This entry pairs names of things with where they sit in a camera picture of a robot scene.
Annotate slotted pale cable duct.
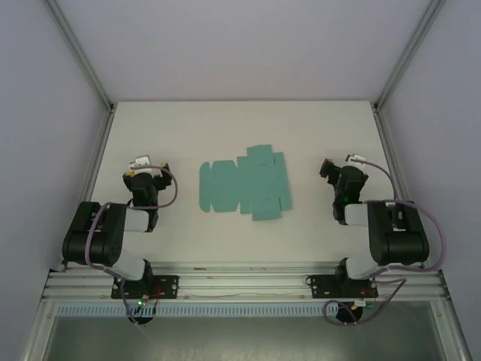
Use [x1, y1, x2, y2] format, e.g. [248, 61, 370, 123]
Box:
[55, 304, 377, 317]

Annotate teal paper box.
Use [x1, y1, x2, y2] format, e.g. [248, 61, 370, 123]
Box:
[198, 144, 293, 222]

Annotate aluminium frame post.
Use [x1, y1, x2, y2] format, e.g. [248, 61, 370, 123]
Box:
[47, 0, 115, 112]
[374, 0, 446, 112]

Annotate grey metal panel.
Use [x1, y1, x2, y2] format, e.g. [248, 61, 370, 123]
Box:
[20, 300, 474, 361]

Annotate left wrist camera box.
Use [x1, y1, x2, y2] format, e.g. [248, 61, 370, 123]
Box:
[129, 153, 161, 177]

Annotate aluminium table side rail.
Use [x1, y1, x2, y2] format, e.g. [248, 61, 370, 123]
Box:
[59, 107, 116, 272]

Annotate aluminium mounting rail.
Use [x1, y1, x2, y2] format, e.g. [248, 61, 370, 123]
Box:
[41, 262, 450, 302]

